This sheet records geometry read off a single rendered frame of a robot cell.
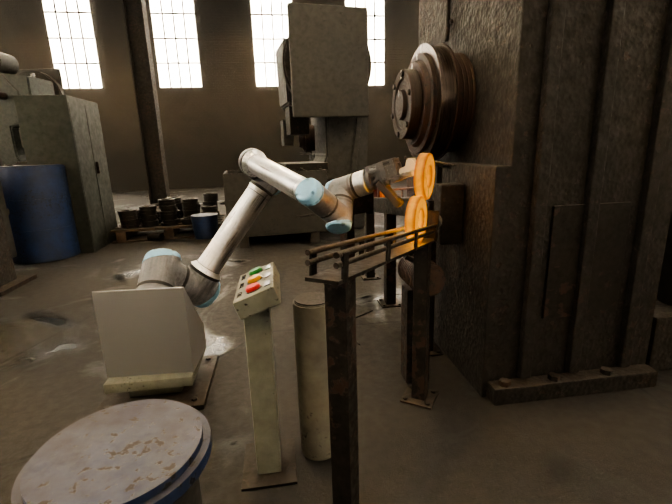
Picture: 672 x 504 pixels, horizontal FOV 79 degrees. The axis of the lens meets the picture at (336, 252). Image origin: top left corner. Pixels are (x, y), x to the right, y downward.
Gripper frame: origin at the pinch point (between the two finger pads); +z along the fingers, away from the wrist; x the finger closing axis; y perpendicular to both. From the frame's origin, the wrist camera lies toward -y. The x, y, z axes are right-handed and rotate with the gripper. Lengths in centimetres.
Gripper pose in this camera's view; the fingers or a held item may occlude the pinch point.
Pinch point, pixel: (424, 170)
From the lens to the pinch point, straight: 142.7
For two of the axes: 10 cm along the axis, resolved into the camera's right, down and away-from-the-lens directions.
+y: -2.8, -9.5, -1.1
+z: 8.5, -1.9, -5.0
